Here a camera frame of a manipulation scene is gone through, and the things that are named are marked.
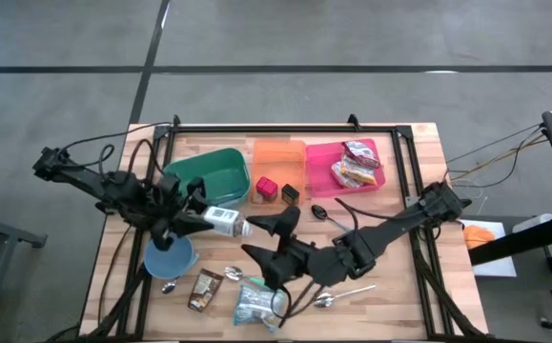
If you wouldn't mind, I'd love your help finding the white paper sheet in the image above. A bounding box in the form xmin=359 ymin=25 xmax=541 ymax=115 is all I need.
xmin=460 ymin=218 xmax=518 ymax=278

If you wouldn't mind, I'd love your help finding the orange cloth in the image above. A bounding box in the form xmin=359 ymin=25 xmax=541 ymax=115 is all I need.
xmin=462 ymin=224 xmax=496 ymax=251

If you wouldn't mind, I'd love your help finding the red ramen packet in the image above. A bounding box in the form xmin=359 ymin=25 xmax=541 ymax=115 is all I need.
xmin=341 ymin=140 xmax=381 ymax=170

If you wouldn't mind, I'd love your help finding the orange plastic bin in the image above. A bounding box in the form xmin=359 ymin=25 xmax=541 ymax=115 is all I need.
xmin=249 ymin=137 xmax=308 ymax=207

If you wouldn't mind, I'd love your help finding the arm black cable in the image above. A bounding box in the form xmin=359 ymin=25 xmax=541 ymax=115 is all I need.
xmin=60 ymin=121 xmax=174 ymax=153
xmin=335 ymin=197 xmax=429 ymax=225

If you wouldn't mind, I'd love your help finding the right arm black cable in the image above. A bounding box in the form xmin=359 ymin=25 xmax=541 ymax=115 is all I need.
xmin=335 ymin=197 xmax=429 ymax=225

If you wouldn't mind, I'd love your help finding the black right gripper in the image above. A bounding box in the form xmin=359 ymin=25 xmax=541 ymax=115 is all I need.
xmin=240 ymin=205 xmax=338 ymax=290

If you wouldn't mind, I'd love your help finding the pink plastic bin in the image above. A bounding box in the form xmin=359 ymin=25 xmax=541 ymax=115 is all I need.
xmin=305 ymin=137 xmax=386 ymax=199

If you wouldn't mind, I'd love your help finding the black metal spoon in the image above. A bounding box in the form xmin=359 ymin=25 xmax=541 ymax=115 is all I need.
xmin=310 ymin=204 xmax=351 ymax=230

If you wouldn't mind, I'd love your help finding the large silver spoon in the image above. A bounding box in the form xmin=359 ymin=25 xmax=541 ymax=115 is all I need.
xmin=312 ymin=284 xmax=377 ymax=310

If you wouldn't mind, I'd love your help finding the brown cable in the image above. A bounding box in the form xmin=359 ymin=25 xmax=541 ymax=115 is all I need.
xmin=97 ymin=226 xmax=133 ymax=325

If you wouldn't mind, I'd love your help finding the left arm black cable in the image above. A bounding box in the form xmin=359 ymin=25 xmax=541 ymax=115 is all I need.
xmin=60 ymin=121 xmax=174 ymax=153

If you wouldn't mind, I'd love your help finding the teal handled spoon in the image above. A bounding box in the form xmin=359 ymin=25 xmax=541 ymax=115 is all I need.
xmin=223 ymin=266 xmax=270 ymax=287

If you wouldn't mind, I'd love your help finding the small dark green box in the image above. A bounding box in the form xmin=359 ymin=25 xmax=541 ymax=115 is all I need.
xmin=280 ymin=183 xmax=301 ymax=206

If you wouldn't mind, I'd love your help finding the white label spice jar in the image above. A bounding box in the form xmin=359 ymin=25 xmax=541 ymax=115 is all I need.
xmin=202 ymin=205 xmax=254 ymax=238

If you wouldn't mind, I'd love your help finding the yellow ramen packet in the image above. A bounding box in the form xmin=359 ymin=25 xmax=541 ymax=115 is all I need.
xmin=341 ymin=164 xmax=378 ymax=188

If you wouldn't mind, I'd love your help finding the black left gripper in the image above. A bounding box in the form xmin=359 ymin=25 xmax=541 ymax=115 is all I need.
xmin=144 ymin=173 xmax=215 ymax=252

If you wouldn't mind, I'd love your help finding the green plastic bin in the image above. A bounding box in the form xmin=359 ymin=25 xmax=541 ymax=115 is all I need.
xmin=162 ymin=147 xmax=252 ymax=210

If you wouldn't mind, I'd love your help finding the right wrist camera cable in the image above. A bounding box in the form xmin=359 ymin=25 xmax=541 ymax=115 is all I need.
xmin=275 ymin=280 xmax=327 ymax=330

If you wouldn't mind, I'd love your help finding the black aluminium table frame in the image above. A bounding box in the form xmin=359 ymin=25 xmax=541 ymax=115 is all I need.
xmin=87 ymin=113 xmax=489 ymax=342

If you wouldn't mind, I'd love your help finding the thin floor cable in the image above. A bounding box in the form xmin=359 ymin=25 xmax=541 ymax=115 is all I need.
xmin=449 ymin=135 xmax=548 ymax=190
xmin=446 ymin=124 xmax=543 ymax=166

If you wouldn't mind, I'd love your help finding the blue bowl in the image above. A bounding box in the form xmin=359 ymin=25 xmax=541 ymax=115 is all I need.
xmin=143 ymin=232 xmax=199 ymax=281

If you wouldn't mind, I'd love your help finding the white plastic container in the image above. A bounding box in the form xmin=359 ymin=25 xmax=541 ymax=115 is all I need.
xmin=511 ymin=212 xmax=552 ymax=234

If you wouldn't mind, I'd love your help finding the brown snack packet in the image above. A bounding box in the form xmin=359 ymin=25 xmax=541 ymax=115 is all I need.
xmin=188 ymin=268 xmax=225 ymax=313

